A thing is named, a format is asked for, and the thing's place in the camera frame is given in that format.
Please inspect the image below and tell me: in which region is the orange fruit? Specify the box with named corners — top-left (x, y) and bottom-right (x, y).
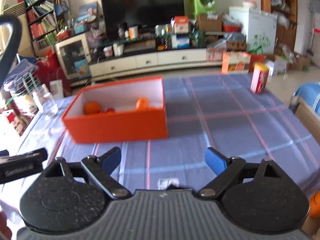
top-left (309, 191), bottom-right (320, 219)
top-left (136, 98), bottom-right (150, 111)
top-left (83, 101), bottom-right (101, 115)

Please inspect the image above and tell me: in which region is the blue plaid tablecloth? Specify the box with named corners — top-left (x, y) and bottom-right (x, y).
top-left (15, 73), bottom-right (320, 201)

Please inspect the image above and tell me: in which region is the orange cardboard box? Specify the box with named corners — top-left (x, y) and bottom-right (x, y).
top-left (61, 76), bottom-right (168, 144)

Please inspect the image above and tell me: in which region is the clear glass jar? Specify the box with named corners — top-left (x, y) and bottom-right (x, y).
top-left (32, 84), bottom-right (59, 116)

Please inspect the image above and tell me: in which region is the red can yellow lid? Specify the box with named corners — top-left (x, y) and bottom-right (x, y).
top-left (250, 62), bottom-right (269, 94)

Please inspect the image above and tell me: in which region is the red shopping bag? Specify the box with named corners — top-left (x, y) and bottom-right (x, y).
top-left (35, 50), bottom-right (72, 97)

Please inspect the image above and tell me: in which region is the orange printed carton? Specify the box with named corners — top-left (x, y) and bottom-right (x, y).
top-left (221, 51), bottom-right (251, 74)

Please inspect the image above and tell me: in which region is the white tv cabinet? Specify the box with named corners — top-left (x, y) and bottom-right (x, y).
top-left (89, 48), bottom-right (222, 81)

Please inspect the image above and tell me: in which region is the white glass door cabinet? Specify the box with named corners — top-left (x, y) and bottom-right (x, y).
top-left (54, 32), bottom-right (92, 80)

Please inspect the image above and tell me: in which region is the beige standing air conditioner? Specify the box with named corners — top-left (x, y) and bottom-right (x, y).
top-left (1, 2), bottom-right (35, 57)

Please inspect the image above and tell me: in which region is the white small fridge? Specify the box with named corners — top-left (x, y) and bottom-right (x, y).
top-left (229, 7), bottom-right (277, 54)

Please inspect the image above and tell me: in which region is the brown cardboard box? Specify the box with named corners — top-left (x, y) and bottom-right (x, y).
top-left (196, 15), bottom-right (222, 32)

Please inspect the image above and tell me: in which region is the red white medicine box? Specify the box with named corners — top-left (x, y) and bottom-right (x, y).
top-left (171, 16), bottom-right (189, 34)

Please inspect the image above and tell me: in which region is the dark bookshelf with books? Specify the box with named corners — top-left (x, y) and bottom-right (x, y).
top-left (24, 0), bottom-right (64, 57)

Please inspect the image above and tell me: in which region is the black flat television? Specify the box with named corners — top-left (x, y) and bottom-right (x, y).
top-left (101, 0), bottom-right (185, 40)

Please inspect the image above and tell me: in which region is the wooden display shelf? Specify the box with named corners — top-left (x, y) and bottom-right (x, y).
top-left (261, 0), bottom-right (298, 50)

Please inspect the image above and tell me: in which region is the black curved cable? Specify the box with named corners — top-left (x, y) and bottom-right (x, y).
top-left (0, 15), bottom-right (23, 88)

